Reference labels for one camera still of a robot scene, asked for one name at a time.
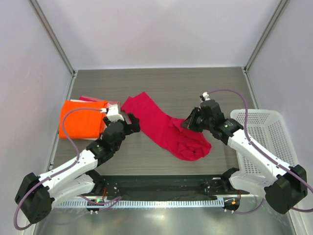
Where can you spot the left aluminium frame post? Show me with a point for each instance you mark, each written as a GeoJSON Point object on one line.
{"type": "Point", "coordinates": [52, 36]}

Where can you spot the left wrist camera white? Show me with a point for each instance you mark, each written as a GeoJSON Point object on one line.
{"type": "Point", "coordinates": [112, 113]}

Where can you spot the magenta red t shirt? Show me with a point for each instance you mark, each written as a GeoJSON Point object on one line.
{"type": "Point", "coordinates": [165, 130]}

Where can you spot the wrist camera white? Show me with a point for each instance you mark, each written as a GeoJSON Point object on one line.
{"type": "Point", "coordinates": [112, 113]}
{"type": "Point", "coordinates": [204, 97]}

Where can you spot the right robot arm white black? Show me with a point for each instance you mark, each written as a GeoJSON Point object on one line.
{"type": "Point", "coordinates": [283, 186]}

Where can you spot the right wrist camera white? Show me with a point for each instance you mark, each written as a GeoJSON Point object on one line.
{"type": "Point", "coordinates": [204, 97]}

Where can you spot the orange folded t shirt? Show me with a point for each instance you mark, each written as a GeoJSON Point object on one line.
{"type": "Point", "coordinates": [80, 120]}

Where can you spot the white folded t shirt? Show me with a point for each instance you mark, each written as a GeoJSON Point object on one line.
{"type": "Point", "coordinates": [107, 107]}

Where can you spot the dusty rose folded t shirt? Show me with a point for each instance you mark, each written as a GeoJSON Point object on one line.
{"type": "Point", "coordinates": [113, 103]}

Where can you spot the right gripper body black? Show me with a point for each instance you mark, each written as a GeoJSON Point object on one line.
{"type": "Point", "coordinates": [207, 123]}

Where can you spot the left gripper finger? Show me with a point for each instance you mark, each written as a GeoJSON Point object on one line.
{"type": "Point", "coordinates": [134, 126]}
{"type": "Point", "coordinates": [127, 128]}

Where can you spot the right aluminium frame post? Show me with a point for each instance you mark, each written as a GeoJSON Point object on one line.
{"type": "Point", "coordinates": [282, 4]}

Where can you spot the white plastic perforated basket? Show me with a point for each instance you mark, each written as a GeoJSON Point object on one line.
{"type": "Point", "coordinates": [268, 128]}

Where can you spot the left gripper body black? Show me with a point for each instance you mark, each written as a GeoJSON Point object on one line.
{"type": "Point", "coordinates": [121, 140]}

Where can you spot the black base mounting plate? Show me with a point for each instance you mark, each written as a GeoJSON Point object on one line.
{"type": "Point", "coordinates": [164, 187]}

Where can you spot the perforated metal cable rail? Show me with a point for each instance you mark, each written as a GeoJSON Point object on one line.
{"type": "Point", "coordinates": [81, 203]}

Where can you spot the aluminium frame post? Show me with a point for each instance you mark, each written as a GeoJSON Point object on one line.
{"type": "Point", "coordinates": [282, 4]}
{"type": "Point", "coordinates": [52, 36]}

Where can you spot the magenta folded t shirt bottom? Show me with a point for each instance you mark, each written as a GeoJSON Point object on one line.
{"type": "Point", "coordinates": [89, 99]}

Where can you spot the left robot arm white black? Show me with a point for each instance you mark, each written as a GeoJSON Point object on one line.
{"type": "Point", "coordinates": [39, 194]}

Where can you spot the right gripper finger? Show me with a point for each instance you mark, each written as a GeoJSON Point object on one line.
{"type": "Point", "coordinates": [195, 124]}
{"type": "Point", "coordinates": [195, 112]}

